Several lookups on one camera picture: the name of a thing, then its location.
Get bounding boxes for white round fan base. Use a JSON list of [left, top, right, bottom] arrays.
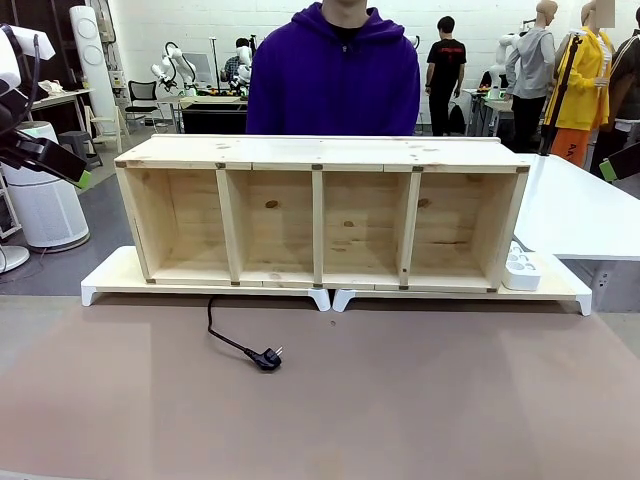
[[0, 243, 31, 274]]

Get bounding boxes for person in purple hoodie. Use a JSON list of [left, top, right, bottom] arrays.
[[245, 0, 422, 137]]

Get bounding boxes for white cylindrical air purifier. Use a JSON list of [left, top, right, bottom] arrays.
[[0, 121, 92, 252]]

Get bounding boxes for mannequin in yellow jacket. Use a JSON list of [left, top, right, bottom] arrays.
[[542, 0, 614, 166]]

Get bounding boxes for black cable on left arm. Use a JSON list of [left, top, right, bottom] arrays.
[[21, 33, 42, 124]]

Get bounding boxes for pine wood four-compartment shelf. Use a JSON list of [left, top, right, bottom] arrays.
[[113, 133, 532, 294]]

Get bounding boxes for small light wooden chair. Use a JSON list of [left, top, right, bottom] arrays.
[[89, 104, 127, 152]]

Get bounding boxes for mannequin in brown jacket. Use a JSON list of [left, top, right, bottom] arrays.
[[589, 27, 640, 174]]

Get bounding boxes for black tripod stand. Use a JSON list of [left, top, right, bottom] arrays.
[[538, 29, 585, 156]]

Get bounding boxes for tall white tower air conditioner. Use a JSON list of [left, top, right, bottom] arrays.
[[68, 4, 119, 137]]

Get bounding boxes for wooden riser board white legs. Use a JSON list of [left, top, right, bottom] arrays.
[[332, 252, 594, 317], [80, 245, 332, 313]]

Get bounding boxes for mannequin in grey hoodie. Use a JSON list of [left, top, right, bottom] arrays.
[[504, 0, 558, 154]]

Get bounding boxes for light wooden workbench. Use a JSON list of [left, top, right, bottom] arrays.
[[27, 87, 97, 132]]

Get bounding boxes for white power strip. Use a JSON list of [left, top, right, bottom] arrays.
[[501, 240, 544, 292]]

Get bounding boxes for black mesh office chair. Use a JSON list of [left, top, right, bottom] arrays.
[[123, 79, 162, 132]]

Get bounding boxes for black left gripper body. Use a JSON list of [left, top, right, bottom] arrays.
[[0, 88, 32, 157]]

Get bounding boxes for black power cable with plug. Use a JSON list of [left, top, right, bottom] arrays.
[[206, 294, 285, 374]]

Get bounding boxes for person in black t-shirt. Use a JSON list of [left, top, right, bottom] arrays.
[[424, 15, 469, 137]]

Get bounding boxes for grey plastic stool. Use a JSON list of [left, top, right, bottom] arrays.
[[57, 130, 104, 169]]

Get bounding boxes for seated person in plaid shirt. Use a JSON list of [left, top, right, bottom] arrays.
[[221, 37, 251, 85]]

